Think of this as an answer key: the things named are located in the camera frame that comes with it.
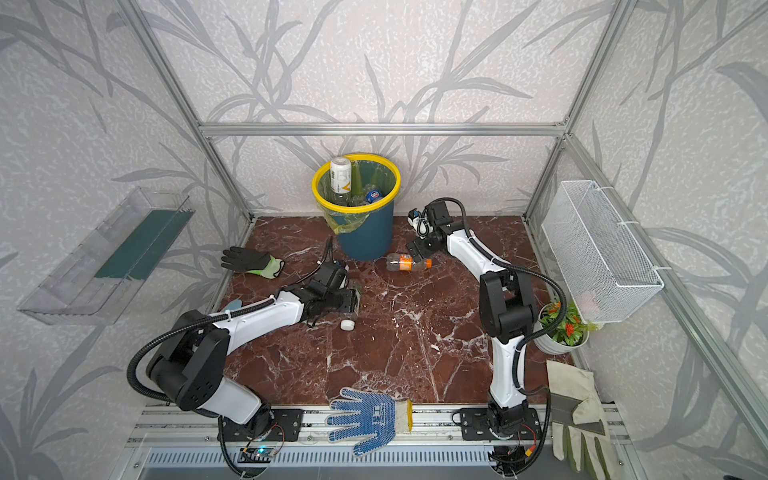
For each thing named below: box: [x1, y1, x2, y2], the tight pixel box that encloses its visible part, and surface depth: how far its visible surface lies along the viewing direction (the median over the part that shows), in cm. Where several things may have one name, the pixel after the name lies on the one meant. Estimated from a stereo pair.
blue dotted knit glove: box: [326, 388, 413, 458], surface depth 76 cm
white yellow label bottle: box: [330, 156, 352, 201], surface depth 96 cm
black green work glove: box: [221, 246, 285, 279], surface depth 107 cm
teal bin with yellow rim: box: [311, 153, 402, 262], surface depth 96 cm
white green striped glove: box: [546, 360, 621, 480], surface depth 74 cm
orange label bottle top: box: [385, 253, 433, 271], surface depth 104 cm
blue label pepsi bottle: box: [366, 189, 383, 204], surface depth 103 cm
